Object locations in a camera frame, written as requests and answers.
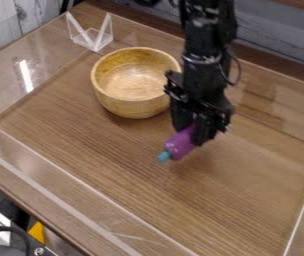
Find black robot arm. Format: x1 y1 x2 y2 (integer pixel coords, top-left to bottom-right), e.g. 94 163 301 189
164 0 240 146

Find yellow black device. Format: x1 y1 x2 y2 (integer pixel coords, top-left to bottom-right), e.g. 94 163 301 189
7 222 58 256

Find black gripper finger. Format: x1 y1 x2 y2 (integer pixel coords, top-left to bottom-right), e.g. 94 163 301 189
170 99 193 131
193 113 226 146

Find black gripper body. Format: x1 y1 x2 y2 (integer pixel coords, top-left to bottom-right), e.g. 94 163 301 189
164 56 233 126

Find purple toy eggplant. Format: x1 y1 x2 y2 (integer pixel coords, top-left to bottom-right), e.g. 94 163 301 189
157 125 194 163

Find clear acrylic barrier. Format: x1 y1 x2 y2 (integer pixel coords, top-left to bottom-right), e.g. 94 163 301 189
113 15 304 141
0 129 197 256

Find black cable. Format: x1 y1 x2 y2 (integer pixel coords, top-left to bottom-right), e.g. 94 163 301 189
0 225 30 256

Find clear acrylic front barrier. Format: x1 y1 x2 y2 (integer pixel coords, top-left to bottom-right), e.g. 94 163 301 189
0 129 197 256

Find brown wooden bowl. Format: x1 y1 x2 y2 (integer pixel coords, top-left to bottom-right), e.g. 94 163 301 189
90 47 181 119

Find clear acrylic back barrier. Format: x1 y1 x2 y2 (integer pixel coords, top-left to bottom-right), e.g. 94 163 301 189
113 15 304 141

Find clear acrylic corner bracket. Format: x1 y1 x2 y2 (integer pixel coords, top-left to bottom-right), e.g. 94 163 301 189
65 12 113 52

